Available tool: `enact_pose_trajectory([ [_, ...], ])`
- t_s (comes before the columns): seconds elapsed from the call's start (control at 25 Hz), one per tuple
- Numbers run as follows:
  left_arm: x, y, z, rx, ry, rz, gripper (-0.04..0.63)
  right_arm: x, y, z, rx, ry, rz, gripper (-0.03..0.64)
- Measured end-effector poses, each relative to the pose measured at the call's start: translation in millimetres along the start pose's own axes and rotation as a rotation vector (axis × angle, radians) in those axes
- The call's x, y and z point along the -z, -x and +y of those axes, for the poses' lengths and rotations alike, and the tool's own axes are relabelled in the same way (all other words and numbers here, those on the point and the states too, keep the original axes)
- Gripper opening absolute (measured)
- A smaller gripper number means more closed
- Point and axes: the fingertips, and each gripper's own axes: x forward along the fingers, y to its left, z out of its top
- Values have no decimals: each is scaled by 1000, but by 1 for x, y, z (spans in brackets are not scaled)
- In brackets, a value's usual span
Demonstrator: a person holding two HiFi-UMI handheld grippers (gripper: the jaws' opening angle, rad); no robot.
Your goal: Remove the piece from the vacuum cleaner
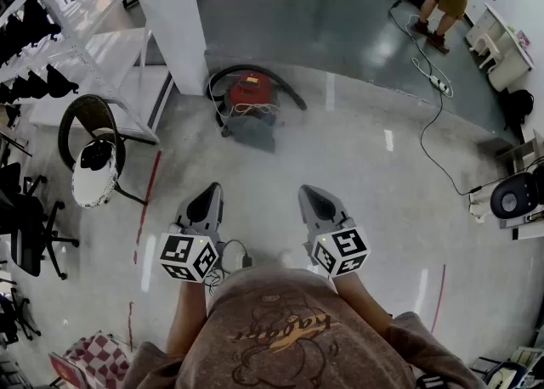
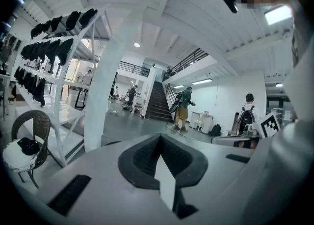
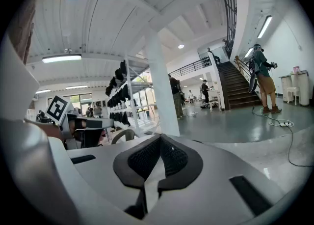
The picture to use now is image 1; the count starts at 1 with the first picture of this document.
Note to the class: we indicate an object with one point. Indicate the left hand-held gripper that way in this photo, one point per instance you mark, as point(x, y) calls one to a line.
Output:
point(187, 255)

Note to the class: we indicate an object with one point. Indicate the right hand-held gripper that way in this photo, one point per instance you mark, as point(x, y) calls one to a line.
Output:
point(340, 251)

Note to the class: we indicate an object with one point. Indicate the person's left forearm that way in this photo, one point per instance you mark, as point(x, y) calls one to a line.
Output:
point(187, 315)

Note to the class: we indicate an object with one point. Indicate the person's right forearm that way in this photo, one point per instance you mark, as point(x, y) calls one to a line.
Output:
point(361, 302)

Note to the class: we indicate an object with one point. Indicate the red white checkered cloth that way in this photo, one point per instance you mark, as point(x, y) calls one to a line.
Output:
point(102, 357)

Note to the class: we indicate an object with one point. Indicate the red vacuum cleaner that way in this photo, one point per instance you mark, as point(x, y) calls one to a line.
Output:
point(251, 86)

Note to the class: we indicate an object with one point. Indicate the dark wicker chair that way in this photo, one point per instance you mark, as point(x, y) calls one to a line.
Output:
point(81, 109)

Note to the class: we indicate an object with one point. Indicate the white power strip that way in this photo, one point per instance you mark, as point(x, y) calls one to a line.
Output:
point(438, 83)

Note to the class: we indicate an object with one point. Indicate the black office chair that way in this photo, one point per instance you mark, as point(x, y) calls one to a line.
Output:
point(13, 319)
point(23, 226)

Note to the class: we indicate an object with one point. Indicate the white metal shelf rack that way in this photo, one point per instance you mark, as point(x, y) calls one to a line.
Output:
point(112, 49)

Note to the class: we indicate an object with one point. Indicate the white square pillar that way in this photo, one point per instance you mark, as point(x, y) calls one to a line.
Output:
point(170, 18)

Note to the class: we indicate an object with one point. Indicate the red flat box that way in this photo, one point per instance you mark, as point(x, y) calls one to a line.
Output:
point(64, 372)

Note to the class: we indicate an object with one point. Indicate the black backpack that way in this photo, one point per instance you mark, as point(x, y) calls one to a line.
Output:
point(516, 109)

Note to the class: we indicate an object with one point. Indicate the white chair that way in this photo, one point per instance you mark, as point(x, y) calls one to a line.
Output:
point(484, 45)

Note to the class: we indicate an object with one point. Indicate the white desk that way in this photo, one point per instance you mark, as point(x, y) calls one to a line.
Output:
point(506, 52)

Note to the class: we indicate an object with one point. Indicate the pile of electronic equipment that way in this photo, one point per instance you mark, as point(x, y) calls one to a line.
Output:
point(510, 370)

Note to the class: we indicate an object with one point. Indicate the group of black plastic parts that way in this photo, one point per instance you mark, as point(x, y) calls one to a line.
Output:
point(36, 18)

